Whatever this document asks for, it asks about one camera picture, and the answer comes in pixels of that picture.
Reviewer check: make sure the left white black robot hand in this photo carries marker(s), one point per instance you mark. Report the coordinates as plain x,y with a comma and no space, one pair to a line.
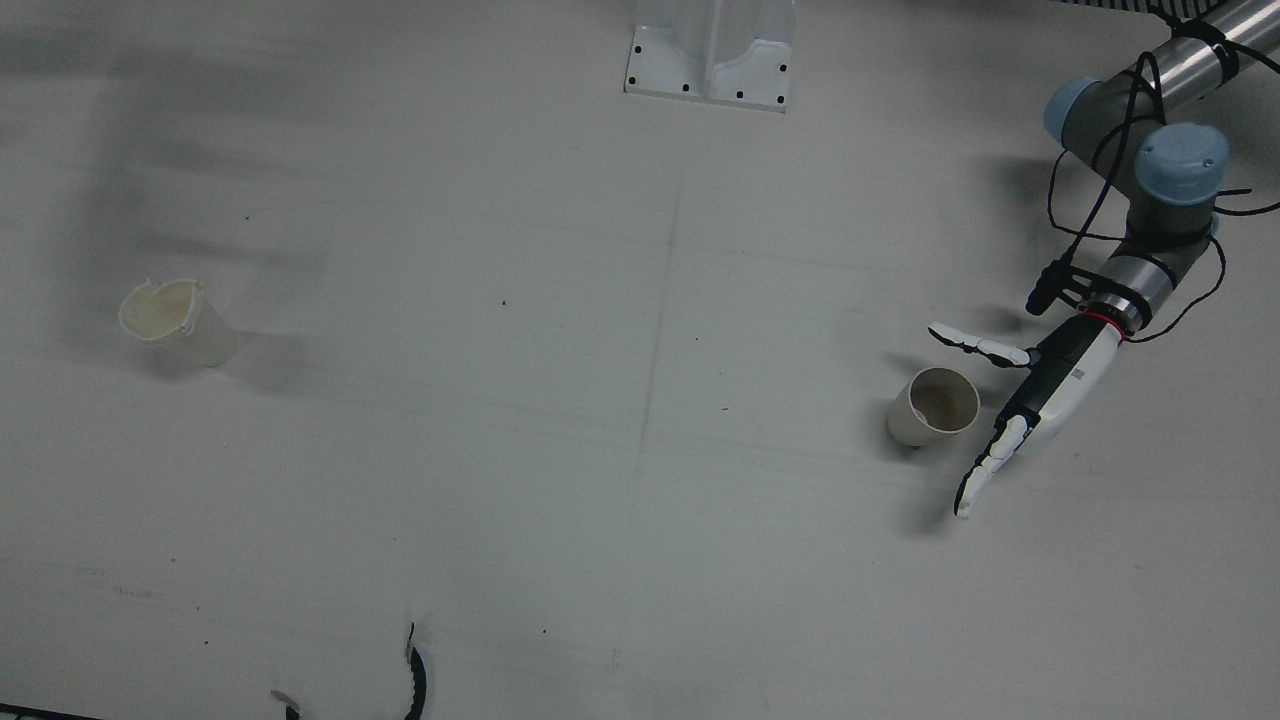
1065,390

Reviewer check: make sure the plain beige paper cup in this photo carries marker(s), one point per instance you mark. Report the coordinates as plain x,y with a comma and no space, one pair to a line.
912,422

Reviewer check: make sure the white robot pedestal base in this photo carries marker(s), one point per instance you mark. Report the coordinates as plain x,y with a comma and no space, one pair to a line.
710,60

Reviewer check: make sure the white spouted paper cup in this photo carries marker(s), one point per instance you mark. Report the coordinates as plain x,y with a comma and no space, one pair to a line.
200,340

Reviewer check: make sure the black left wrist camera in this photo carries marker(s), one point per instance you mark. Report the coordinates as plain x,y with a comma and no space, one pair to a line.
1045,290

